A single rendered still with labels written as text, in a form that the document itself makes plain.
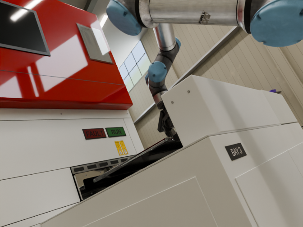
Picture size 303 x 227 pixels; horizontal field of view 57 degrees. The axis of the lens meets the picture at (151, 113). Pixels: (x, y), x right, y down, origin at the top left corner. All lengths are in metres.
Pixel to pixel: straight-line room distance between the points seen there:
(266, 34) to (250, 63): 7.89
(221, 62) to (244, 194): 8.65
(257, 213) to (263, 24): 0.36
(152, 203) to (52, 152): 0.54
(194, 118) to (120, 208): 0.27
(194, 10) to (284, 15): 0.21
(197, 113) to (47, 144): 0.63
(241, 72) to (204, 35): 1.88
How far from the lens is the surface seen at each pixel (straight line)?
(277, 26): 0.63
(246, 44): 8.63
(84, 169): 1.10
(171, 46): 1.15
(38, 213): 0.97
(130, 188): 0.64
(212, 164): 0.52
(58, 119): 1.15
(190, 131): 0.61
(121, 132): 1.33
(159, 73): 1.11
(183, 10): 0.72
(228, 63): 8.96
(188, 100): 0.61
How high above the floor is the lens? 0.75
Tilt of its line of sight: 16 degrees up
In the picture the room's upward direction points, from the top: 23 degrees counter-clockwise
